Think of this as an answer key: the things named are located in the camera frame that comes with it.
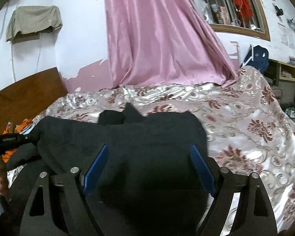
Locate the wooden framed barred window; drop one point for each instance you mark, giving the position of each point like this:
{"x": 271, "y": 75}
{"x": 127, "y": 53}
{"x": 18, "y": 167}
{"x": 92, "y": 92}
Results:
{"x": 223, "y": 16}

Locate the wooden shelf desk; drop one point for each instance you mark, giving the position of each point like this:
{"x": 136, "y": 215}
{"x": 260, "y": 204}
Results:
{"x": 281, "y": 76}

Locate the red hanging garment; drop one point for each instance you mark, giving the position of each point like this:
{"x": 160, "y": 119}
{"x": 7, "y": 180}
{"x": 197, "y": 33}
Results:
{"x": 244, "y": 8}

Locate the beige cloth covered wall unit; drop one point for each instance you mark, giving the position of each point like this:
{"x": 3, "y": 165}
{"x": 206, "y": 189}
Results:
{"x": 31, "y": 19}

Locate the person left hand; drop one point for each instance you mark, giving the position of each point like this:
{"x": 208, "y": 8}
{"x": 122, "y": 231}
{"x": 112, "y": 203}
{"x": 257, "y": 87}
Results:
{"x": 4, "y": 183}

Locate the pink satin curtain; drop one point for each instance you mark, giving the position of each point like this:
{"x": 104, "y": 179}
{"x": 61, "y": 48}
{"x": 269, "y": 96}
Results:
{"x": 152, "y": 42}

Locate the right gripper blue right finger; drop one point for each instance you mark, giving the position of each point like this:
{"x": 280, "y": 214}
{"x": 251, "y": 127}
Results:
{"x": 254, "y": 215}

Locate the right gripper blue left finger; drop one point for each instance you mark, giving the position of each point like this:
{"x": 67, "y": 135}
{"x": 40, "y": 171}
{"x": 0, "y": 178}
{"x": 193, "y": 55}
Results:
{"x": 57, "y": 204}

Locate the black large jacket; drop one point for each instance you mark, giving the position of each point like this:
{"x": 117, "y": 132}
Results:
{"x": 149, "y": 185}

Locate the floral satin bed cover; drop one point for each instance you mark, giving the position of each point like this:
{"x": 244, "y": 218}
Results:
{"x": 247, "y": 131}

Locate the brown wooden headboard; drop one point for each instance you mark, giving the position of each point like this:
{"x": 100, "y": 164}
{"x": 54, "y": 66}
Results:
{"x": 30, "y": 96}

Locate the orange clothes pile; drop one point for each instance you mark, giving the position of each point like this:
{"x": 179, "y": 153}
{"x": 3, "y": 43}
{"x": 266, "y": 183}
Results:
{"x": 12, "y": 128}

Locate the navy blue backpack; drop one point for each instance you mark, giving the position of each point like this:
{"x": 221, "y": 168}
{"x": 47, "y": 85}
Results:
{"x": 257, "y": 57}

